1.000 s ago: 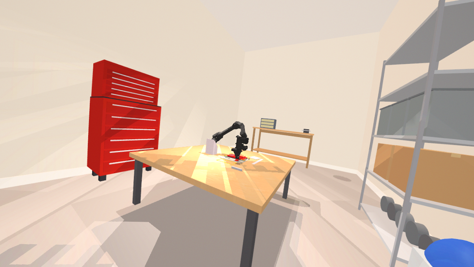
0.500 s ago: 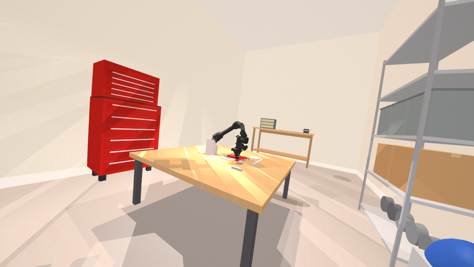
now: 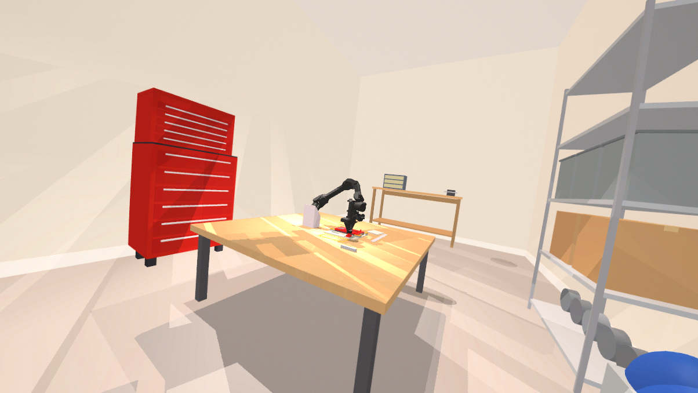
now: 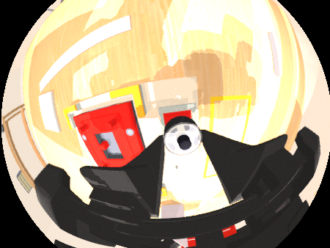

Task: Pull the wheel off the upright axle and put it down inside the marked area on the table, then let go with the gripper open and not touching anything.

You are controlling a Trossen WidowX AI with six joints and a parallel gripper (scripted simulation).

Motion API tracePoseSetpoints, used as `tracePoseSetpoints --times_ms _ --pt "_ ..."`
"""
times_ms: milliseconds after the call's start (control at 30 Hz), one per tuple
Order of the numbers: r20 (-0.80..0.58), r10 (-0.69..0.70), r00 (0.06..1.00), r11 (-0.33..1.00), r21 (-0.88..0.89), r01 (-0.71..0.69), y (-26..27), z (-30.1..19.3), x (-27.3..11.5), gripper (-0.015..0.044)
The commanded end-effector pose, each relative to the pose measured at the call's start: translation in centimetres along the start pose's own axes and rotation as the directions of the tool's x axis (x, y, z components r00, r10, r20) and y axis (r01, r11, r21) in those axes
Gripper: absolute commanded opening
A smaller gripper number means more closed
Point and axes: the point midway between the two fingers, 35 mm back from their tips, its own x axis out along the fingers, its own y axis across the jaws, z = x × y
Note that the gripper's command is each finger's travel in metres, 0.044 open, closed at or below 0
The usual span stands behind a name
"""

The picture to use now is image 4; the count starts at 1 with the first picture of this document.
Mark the white rectangular bar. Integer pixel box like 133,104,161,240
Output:
268,32,282,76

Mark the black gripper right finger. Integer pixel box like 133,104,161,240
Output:
201,129,288,204

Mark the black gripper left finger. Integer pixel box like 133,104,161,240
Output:
79,135,165,218

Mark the yellow rectangular outline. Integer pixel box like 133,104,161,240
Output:
203,95,251,179

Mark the white flat square pad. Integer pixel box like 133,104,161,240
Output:
38,91,61,132

